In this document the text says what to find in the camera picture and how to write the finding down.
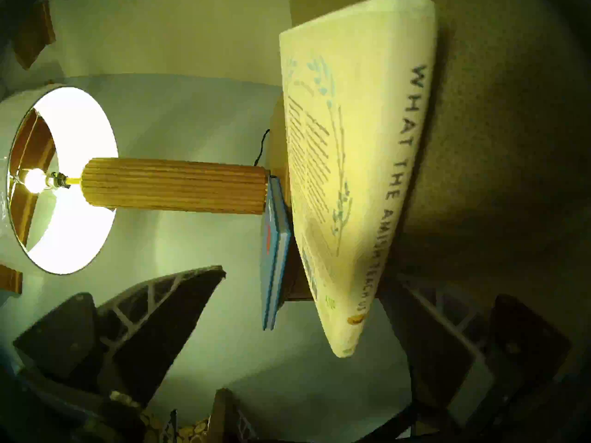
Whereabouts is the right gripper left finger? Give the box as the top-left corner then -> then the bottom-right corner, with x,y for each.
13,265 -> 227,406

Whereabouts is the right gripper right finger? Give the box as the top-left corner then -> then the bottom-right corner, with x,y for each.
381,271 -> 573,429

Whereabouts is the blue hardcover book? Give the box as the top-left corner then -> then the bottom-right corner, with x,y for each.
259,175 -> 293,332

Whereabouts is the cream paperback book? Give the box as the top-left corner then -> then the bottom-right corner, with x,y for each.
279,0 -> 437,359

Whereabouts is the round wooden side table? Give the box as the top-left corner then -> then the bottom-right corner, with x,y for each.
267,94 -> 324,303

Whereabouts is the wooden corner shelf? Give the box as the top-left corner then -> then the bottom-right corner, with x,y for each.
12,0 -> 57,71

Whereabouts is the table lamp with wooden post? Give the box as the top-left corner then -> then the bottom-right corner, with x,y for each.
0,84 -> 269,276

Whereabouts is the black lamp cable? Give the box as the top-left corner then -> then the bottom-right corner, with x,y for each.
253,129 -> 271,167

